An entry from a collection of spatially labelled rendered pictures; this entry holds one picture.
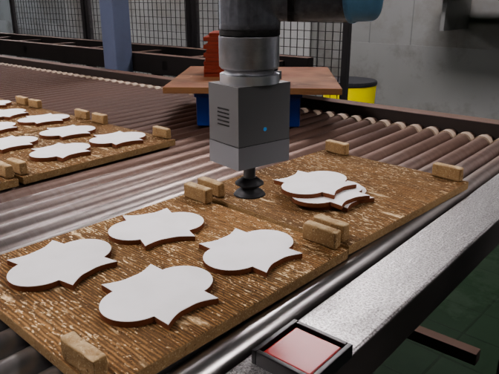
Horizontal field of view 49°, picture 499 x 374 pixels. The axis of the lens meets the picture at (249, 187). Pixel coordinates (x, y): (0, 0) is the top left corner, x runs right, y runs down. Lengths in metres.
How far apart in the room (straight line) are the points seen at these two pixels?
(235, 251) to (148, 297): 0.16
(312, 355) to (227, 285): 0.16
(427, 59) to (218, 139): 4.24
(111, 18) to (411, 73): 2.93
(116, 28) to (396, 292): 2.21
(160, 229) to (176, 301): 0.21
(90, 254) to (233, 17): 0.37
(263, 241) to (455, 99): 4.10
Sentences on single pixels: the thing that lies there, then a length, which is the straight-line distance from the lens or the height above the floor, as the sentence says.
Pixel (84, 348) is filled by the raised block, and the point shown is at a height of 0.96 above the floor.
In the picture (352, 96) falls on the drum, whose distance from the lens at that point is 4.16.
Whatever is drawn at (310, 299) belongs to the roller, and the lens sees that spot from 0.71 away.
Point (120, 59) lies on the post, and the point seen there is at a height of 1.00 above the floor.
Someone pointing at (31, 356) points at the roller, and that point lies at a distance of 0.64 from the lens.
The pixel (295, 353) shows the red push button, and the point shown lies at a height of 0.93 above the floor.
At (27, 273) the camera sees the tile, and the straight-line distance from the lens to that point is 0.76.
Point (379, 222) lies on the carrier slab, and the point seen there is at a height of 0.94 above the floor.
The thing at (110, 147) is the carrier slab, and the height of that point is 0.94.
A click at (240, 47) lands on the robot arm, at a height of 1.22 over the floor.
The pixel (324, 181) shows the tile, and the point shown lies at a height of 0.96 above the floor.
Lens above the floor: 1.28
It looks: 19 degrees down
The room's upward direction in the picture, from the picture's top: straight up
